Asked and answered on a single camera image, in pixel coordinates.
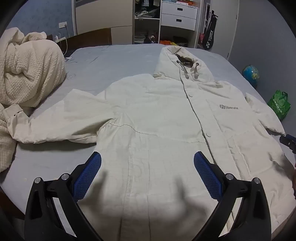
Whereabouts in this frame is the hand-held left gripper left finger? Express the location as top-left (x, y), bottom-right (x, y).
top-left (24, 151), bottom-right (104, 241)

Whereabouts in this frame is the cream waffle blanket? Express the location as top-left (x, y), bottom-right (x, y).
top-left (0, 27), bottom-right (67, 173)

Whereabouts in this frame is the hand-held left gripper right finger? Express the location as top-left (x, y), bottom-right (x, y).
top-left (193, 151), bottom-right (271, 241)

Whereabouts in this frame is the black racket bag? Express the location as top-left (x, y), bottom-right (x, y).
top-left (202, 10), bottom-right (219, 50)

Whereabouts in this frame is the brown wooden headboard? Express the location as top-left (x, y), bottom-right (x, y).
top-left (47, 28), bottom-right (112, 56)

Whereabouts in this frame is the white charger cable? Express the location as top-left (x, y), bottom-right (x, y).
top-left (55, 35), bottom-right (70, 61)

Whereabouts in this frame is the cream wardrobe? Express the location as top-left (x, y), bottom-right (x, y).
top-left (74, 0), bottom-right (134, 45)

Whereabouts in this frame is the green shopping bag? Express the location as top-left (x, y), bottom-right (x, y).
top-left (267, 90), bottom-right (291, 120)

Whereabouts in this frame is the white drawer unit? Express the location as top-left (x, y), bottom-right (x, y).
top-left (161, 1), bottom-right (199, 30)

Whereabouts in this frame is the open shelf unit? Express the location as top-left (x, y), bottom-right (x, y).
top-left (133, 0), bottom-right (161, 44)

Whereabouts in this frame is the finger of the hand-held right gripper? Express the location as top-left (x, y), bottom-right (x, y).
top-left (279, 134), bottom-right (296, 154)

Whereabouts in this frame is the cream hooded jacket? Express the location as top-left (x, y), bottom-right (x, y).
top-left (7, 46), bottom-right (296, 234)

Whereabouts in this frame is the white door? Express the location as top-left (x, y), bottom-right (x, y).
top-left (203, 0), bottom-right (240, 58)

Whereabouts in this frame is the blue globe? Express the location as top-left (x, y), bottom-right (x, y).
top-left (242, 65), bottom-right (260, 88)

